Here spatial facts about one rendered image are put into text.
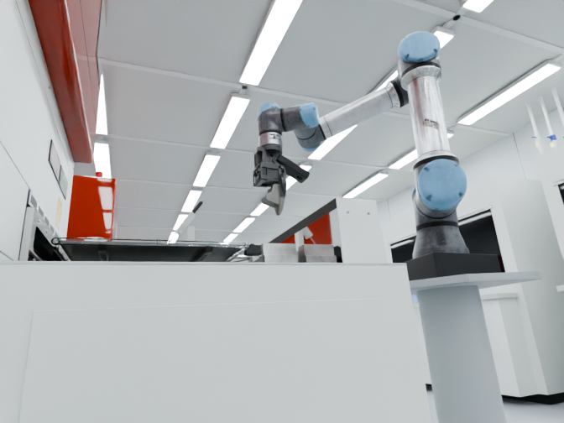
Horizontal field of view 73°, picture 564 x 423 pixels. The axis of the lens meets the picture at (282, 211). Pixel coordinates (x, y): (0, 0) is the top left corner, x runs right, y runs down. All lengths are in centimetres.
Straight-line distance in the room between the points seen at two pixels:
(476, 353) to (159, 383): 79
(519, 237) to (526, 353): 101
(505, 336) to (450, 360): 277
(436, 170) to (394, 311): 46
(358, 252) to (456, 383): 49
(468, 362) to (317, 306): 57
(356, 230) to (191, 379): 40
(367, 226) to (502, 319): 314
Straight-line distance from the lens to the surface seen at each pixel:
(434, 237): 113
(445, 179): 103
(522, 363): 395
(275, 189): 113
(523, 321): 401
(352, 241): 74
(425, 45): 124
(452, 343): 109
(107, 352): 54
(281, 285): 59
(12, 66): 67
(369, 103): 133
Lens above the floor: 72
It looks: 17 degrees up
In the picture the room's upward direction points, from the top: 4 degrees counter-clockwise
